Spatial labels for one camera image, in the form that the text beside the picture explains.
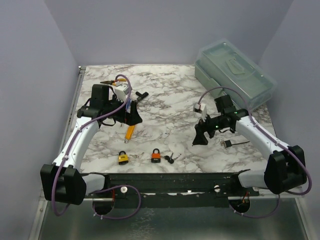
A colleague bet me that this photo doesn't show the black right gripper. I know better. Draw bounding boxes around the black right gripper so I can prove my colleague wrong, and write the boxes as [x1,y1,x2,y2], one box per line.
[192,110,226,145]

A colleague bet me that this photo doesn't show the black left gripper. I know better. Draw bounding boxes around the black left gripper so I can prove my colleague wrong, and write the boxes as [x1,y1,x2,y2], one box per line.
[104,94,143,126]

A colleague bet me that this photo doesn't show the black headed padlock keys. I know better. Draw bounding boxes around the black headed padlock keys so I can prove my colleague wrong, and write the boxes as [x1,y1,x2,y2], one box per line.
[164,153,181,164]

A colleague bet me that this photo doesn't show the silver padlock keys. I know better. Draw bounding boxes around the silver padlock keys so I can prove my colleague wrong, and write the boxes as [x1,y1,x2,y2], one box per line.
[129,152,144,160]

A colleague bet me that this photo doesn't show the yellow padlock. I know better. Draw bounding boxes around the yellow padlock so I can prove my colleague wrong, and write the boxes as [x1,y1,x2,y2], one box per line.
[118,151,129,165]

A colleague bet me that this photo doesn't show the orange padlock with keys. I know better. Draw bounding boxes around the orange padlock with keys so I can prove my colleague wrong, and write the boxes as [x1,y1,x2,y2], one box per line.
[151,148,161,163]

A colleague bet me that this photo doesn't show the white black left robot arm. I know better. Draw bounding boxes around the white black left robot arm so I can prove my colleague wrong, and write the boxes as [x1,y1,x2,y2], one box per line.
[40,83,143,205]

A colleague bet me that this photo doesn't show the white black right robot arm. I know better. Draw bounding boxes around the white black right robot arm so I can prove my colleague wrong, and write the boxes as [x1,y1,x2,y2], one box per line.
[192,95,307,196]

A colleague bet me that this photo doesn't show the blue red screwdriver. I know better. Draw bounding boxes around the blue red screwdriver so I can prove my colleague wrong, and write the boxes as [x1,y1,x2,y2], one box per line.
[122,98,132,124]

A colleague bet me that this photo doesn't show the yellow utility knife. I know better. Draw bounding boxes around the yellow utility knife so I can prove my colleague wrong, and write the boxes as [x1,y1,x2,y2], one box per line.
[124,125,136,144]

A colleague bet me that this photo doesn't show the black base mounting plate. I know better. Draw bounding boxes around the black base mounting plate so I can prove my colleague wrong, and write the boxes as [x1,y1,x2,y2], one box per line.
[82,172,261,209]

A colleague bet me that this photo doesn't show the clear green plastic toolbox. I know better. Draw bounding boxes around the clear green plastic toolbox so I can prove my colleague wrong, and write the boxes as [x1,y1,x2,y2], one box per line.
[194,39,277,111]

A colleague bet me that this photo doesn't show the black T-handle socket tool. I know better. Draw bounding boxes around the black T-handle socket tool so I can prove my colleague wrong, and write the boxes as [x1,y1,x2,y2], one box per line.
[135,91,149,102]

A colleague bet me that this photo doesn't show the black usb cable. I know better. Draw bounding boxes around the black usb cable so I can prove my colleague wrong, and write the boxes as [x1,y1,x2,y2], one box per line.
[221,139,251,149]

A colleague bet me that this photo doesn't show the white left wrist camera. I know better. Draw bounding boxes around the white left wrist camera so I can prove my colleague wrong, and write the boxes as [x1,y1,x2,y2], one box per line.
[113,84,131,102]

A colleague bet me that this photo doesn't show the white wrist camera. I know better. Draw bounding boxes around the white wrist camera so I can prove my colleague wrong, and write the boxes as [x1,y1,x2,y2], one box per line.
[193,103,208,122]
[113,84,131,102]

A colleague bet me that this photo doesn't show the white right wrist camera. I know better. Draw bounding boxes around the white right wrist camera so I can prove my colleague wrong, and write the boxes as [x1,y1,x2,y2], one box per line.
[193,103,208,122]

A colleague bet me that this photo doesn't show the yellow handled pliers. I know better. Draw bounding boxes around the yellow handled pliers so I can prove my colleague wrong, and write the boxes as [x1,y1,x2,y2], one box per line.
[100,78,126,86]

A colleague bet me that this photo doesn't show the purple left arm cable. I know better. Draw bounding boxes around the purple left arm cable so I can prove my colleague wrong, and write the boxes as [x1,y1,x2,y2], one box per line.
[51,74,142,221]

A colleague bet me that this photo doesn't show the aluminium rail frame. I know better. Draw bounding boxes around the aluminium rail frame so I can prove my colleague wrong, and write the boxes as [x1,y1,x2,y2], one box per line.
[29,64,296,240]

